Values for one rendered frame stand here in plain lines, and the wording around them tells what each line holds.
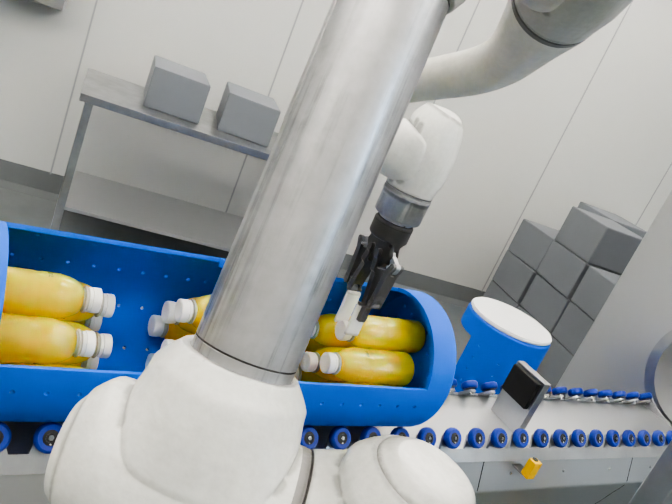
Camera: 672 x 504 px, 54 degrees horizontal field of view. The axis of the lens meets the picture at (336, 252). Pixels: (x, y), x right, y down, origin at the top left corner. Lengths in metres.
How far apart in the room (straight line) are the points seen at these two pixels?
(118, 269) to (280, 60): 3.37
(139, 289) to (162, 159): 3.30
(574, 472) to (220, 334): 1.42
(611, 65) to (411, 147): 4.51
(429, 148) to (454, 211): 4.10
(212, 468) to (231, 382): 0.07
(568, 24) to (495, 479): 1.17
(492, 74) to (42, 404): 0.73
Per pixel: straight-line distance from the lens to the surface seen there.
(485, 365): 2.10
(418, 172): 1.12
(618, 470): 2.04
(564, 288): 4.53
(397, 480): 0.59
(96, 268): 1.19
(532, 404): 1.71
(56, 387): 0.97
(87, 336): 1.03
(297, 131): 0.58
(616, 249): 4.53
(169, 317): 1.16
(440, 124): 1.12
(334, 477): 0.62
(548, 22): 0.72
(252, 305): 0.56
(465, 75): 0.88
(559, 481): 1.84
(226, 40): 4.38
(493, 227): 5.45
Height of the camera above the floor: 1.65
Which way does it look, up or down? 18 degrees down
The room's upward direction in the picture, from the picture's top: 23 degrees clockwise
